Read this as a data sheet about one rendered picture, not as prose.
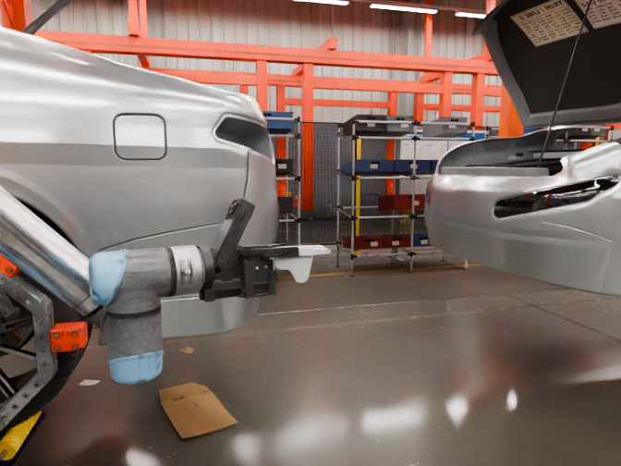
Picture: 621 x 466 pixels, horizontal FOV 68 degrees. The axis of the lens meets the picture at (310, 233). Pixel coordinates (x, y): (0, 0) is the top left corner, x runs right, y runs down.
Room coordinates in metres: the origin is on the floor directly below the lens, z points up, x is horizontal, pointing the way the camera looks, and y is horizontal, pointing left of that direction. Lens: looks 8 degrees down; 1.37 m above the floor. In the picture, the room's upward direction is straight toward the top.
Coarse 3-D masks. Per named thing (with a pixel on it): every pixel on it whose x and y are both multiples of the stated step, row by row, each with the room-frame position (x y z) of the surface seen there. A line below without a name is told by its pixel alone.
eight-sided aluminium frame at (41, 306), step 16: (0, 272) 1.30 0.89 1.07; (16, 288) 1.31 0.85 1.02; (32, 288) 1.35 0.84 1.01; (32, 304) 1.31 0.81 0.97; (48, 304) 1.34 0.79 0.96; (48, 320) 1.33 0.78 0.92; (48, 336) 1.32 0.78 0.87; (48, 352) 1.32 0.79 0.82; (48, 368) 1.32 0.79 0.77; (32, 384) 1.31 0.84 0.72; (16, 400) 1.30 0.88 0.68; (0, 416) 1.29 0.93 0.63
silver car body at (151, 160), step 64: (64, 0) 2.97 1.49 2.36; (0, 64) 1.53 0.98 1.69; (64, 64) 1.59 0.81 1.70; (0, 128) 1.50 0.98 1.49; (64, 128) 1.54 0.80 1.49; (128, 128) 1.59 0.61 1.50; (192, 128) 1.63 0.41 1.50; (256, 128) 1.84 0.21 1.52; (64, 192) 1.54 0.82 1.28; (128, 192) 1.58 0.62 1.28; (192, 192) 1.63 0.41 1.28; (256, 192) 1.73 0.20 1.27; (192, 320) 1.63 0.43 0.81
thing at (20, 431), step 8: (24, 424) 1.41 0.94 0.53; (32, 424) 1.45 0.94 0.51; (8, 432) 1.36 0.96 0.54; (16, 432) 1.36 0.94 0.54; (24, 432) 1.38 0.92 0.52; (8, 440) 1.31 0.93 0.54; (16, 440) 1.33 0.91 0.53; (0, 448) 1.29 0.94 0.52; (8, 448) 1.30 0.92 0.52; (16, 448) 1.31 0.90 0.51; (0, 456) 1.27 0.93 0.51; (8, 456) 1.30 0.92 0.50
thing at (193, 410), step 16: (192, 384) 2.71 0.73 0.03; (176, 400) 2.54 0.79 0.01; (192, 400) 2.53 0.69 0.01; (208, 400) 2.54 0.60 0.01; (176, 416) 2.37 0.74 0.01; (192, 416) 2.37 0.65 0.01; (208, 416) 2.37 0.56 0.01; (224, 416) 2.37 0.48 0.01; (192, 432) 2.21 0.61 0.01; (208, 432) 2.21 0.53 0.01
